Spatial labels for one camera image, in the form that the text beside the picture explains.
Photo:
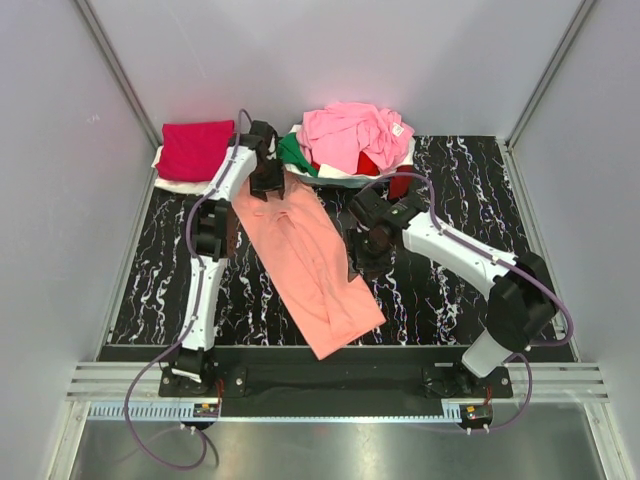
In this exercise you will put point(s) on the green t shirt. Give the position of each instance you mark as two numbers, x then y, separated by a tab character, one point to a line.
289	151

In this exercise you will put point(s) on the folded white t shirt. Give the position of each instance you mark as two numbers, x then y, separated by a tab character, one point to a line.
175	182

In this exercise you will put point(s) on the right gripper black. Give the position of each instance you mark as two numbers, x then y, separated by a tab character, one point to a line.
354	257

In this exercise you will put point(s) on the laundry basket grey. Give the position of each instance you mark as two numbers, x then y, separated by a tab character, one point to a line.
340	181

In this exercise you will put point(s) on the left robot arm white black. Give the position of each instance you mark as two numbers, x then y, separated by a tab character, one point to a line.
251	161

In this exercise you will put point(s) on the aluminium frame post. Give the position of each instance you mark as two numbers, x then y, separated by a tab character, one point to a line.
567	40
99	36

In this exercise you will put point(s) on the light pink t shirt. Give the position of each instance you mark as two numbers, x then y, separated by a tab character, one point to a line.
341	115

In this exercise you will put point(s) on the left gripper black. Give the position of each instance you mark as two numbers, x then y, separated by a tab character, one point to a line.
274	184

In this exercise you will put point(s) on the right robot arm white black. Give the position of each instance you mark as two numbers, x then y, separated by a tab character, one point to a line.
518	289

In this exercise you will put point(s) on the red t shirt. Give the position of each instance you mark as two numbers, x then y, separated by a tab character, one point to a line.
366	166

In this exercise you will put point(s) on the left aluminium frame post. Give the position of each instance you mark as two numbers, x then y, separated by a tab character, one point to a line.
99	36

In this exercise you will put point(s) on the salmon orange t shirt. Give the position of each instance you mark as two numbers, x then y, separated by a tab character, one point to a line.
306	259

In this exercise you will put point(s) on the grey slotted cable duct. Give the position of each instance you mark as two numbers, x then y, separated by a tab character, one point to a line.
232	411

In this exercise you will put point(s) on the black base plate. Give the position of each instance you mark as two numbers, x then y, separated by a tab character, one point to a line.
431	371

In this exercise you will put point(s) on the right aluminium frame post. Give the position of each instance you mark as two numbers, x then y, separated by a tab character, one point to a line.
567	40

